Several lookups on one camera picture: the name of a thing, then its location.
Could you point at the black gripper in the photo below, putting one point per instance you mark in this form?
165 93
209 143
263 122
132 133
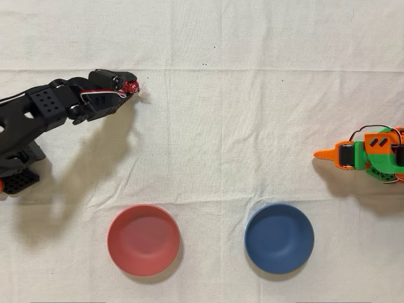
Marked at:
111 81

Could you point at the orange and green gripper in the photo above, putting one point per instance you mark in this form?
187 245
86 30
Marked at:
347 155

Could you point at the red candy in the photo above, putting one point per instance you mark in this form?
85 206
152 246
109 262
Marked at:
132 87

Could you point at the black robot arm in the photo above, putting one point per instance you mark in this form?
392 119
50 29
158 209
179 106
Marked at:
25 126

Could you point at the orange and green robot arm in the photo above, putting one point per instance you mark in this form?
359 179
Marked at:
378 145

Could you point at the blue bowl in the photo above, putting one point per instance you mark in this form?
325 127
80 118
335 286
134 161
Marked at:
279 238

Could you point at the red bowl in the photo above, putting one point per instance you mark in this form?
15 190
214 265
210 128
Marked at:
143 240

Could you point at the white table cloth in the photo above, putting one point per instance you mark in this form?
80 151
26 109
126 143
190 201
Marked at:
221 142

